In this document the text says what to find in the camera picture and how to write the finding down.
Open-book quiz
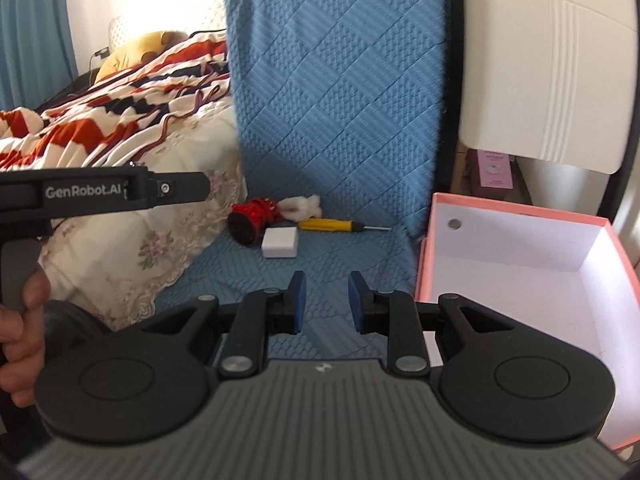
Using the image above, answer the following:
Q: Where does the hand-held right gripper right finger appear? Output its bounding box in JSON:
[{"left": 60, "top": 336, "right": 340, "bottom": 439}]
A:
[{"left": 347, "top": 270, "right": 516, "bottom": 377}]

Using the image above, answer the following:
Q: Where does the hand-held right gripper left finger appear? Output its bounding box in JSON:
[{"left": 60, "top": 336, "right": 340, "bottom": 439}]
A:
[{"left": 141, "top": 270, "right": 307, "bottom": 377}]

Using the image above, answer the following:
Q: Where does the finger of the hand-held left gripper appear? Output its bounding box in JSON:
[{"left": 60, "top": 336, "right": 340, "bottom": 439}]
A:
[{"left": 146, "top": 171, "right": 211, "bottom": 207}]

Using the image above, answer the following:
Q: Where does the white charger plug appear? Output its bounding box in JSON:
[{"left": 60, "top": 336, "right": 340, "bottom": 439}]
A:
[{"left": 260, "top": 226, "right": 300, "bottom": 260}]

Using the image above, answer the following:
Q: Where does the red toy figure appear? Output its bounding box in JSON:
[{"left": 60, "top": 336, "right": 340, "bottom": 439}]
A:
[{"left": 227, "top": 198, "right": 284, "bottom": 249}]

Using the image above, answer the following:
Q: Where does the yellow handled screwdriver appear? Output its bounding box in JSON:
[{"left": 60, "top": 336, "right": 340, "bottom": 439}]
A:
[{"left": 298, "top": 217, "right": 394, "bottom": 234}]

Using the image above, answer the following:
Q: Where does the white plush toy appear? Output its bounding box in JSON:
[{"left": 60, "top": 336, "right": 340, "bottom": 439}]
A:
[{"left": 277, "top": 194, "right": 322, "bottom": 222}]

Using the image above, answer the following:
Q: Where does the pink cardboard box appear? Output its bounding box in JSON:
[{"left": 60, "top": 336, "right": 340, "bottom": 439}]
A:
[{"left": 415, "top": 192, "right": 640, "bottom": 454}]

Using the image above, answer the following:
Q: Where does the person's left hand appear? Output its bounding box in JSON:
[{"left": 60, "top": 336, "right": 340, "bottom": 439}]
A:
[{"left": 0, "top": 262, "right": 52, "bottom": 409}]

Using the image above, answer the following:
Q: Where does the cream floral lace bedsheet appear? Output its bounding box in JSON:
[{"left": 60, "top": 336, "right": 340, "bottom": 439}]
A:
[{"left": 37, "top": 96, "right": 249, "bottom": 332}]

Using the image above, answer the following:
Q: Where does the striped red white blanket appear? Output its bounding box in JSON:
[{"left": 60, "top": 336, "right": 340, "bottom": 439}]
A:
[{"left": 0, "top": 30, "right": 236, "bottom": 172}]

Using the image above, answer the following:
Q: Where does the yellow pillow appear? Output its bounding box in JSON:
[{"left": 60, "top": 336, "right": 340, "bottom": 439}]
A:
[{"left": 95, "top": 31, "right": 189, "bottom": 82}]

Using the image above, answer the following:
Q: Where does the blue textured sofa cover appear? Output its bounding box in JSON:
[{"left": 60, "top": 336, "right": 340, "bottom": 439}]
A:
[{"left": 155, "top": 0, "right": 451, "bottom": 367}]

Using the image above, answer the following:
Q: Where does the blue curtain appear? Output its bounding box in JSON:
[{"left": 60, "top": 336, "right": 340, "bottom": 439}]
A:
[{"left": 0, "top": 0, "right": 79, "bottom": 111}]

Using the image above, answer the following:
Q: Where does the white quilted headboard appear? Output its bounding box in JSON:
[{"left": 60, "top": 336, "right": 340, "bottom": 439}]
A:
[{"left": 107, "top": 0, "right": 229, "bottom": 52}]

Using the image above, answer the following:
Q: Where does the small pink packet box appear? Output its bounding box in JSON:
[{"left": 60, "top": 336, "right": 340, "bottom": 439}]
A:
[{"left": 469, "top": 149, "right": 517, "bottom": 192}]

